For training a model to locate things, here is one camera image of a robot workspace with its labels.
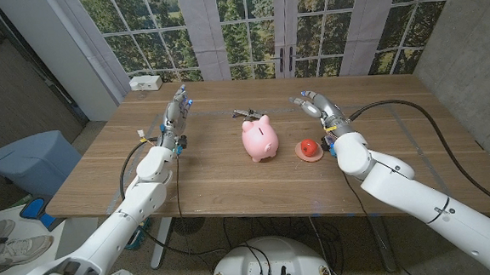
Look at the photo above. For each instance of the white table leg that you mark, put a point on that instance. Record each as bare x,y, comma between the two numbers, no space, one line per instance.
162,240

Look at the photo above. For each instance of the red ball on pink dish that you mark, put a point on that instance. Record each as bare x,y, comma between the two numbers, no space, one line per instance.
310,159

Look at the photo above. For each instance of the teal object under table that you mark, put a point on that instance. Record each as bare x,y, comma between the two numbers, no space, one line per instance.
138,238

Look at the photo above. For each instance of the white floor board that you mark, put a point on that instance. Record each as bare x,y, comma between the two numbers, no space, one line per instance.
70,235

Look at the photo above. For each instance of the printed window backdrop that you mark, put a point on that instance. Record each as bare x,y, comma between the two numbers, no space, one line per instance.
238,27

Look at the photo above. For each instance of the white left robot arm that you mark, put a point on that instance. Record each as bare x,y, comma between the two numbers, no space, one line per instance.
122,213

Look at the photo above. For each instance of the pink plastic piggy bank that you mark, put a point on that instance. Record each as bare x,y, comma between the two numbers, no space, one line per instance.
260,141

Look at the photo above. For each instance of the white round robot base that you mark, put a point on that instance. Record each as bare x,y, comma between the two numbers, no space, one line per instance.
274,259

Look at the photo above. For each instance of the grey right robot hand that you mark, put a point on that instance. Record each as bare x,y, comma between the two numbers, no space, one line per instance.
333,115

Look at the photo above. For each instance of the blue padded object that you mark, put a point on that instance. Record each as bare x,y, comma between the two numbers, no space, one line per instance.
34,208

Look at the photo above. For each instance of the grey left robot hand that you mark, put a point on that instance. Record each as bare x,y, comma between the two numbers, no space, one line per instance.
174,116

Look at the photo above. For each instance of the white plastic box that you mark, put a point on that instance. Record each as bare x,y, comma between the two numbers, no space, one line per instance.
145,82

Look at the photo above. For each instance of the small grey sneaker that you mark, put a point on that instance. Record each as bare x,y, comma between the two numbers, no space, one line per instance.
1,228

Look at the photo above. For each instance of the blue-grey lidded bin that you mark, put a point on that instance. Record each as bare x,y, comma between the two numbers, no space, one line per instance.
33,163

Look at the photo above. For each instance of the large grey sneaker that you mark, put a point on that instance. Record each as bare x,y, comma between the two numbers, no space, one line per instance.
17,251

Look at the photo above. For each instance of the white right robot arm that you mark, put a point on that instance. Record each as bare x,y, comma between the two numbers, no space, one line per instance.
424,203

